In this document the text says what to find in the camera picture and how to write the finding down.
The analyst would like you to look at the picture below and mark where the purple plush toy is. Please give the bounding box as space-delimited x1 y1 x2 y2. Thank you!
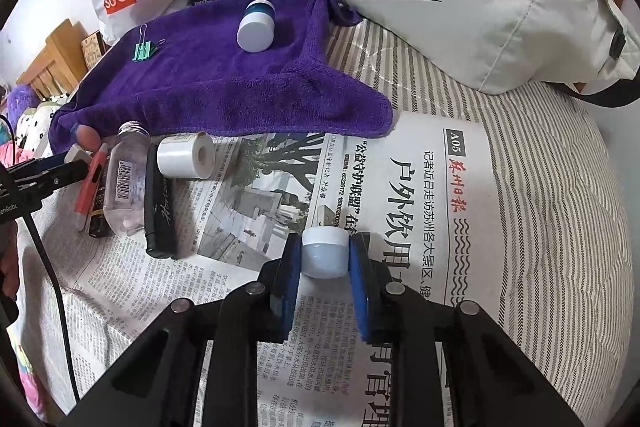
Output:
0 86 42 128

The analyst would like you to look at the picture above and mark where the pink blue eraser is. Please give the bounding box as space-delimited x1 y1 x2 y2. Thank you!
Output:
72 124 103 152

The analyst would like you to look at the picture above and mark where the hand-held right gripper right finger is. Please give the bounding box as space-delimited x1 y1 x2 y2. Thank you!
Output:
347 232 586 427

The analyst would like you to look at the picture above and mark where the newspaper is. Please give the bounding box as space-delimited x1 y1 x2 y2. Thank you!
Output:
40 112 506 427

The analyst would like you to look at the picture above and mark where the wooden headboard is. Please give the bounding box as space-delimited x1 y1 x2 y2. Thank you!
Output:
16 19 90 102

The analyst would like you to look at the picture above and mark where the white tape roll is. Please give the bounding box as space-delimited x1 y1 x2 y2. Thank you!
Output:
156 132 216 180

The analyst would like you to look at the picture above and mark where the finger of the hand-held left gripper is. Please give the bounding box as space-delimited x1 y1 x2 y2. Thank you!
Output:
5 157 68 182
20 162 90 202

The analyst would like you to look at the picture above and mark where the brown patterned box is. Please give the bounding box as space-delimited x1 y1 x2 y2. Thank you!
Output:
81 32 110 68

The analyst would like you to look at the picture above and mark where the black gold tube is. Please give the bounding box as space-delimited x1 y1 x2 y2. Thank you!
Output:
89 177 113 238

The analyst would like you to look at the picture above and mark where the black pen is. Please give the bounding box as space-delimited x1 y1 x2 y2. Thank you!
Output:
144 147 177 258

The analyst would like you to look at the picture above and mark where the white spotted plush toy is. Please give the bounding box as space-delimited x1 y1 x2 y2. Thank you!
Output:
17 102 68 158

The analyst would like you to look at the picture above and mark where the purple towel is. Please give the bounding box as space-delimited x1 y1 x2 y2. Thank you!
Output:
49 0 393 152

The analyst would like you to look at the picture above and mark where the white charger plug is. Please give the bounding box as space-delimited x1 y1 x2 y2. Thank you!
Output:
64 143 96 164

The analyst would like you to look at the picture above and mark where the striped bedsheet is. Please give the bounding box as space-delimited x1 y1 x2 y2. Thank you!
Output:
10 14 636 427

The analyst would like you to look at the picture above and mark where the pink tube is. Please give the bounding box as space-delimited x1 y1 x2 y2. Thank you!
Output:
74 142 110 233

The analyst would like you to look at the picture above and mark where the white bottle teal label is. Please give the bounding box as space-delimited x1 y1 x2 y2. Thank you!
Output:
236 0 277 54

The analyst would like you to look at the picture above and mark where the green binder clip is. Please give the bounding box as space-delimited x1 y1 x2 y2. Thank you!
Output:
131 24 166 62

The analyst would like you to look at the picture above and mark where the person's left hand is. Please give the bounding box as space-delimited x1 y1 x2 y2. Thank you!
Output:
0 229 20 300

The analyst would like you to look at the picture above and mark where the clear plastic bottle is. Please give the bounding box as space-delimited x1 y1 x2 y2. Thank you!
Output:
102 121 152 238

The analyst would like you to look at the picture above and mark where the beige sling bag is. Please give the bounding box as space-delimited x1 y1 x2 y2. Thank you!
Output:
304 0 640 108

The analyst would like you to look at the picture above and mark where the black cable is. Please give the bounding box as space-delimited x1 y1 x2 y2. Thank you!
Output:
25 204 81 403

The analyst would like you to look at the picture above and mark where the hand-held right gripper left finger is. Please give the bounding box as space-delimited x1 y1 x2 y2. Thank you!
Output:
65 232 306 427

